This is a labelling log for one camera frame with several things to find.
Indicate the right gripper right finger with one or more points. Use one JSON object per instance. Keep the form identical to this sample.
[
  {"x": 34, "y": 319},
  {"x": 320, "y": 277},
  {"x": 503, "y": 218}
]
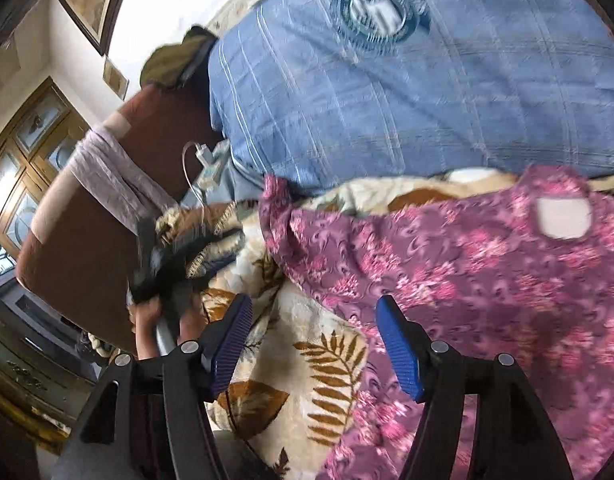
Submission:
[{"x": 514, "y": 437}]

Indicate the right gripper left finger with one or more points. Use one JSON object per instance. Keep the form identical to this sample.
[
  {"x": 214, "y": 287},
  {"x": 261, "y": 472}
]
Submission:
[{"x": 147, "y": 419}]

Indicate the purple floral shirt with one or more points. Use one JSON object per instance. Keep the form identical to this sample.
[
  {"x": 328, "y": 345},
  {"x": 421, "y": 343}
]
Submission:
[{"x": 528, "y": 271}]

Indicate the person's left hand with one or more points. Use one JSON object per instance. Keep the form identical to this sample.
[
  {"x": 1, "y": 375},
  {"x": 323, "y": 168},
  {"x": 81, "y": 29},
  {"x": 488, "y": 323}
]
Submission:
[{"x": 144, "y": 318}]

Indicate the brown bed headboard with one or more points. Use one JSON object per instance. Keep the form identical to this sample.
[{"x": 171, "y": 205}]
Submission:
[{"x": 77, "y": 256}]

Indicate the lilac cloth on headboard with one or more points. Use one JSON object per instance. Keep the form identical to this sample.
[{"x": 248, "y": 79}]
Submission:
[{"x": 103, "y": 168}]

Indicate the dark wooden dresser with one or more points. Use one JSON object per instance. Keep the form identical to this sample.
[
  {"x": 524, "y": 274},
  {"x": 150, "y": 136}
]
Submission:
[{"x": 44, "y": 384}]

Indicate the beige leaf pattern blanket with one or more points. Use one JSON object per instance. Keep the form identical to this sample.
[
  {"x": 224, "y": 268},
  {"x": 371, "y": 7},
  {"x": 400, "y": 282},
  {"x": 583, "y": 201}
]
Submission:
[{"x": 296, "y": 384}]

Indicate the wooden glass door cabinet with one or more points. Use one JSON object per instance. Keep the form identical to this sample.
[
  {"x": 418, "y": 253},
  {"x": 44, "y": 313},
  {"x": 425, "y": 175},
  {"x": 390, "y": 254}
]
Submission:
[{"x": 34, "y": 146}]

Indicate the olive green garment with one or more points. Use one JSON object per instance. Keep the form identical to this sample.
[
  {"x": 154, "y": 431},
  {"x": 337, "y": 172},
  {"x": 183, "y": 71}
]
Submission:
[{"x": 173, "y": 65}]

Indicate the blue plaid duvet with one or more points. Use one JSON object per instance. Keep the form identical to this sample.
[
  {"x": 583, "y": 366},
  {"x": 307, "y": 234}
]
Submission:
[{"x": 320, "y": 92}]

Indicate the small wall frame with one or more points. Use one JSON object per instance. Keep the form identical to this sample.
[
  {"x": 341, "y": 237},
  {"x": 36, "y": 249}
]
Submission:
[{"x": 116, "y": 81}]

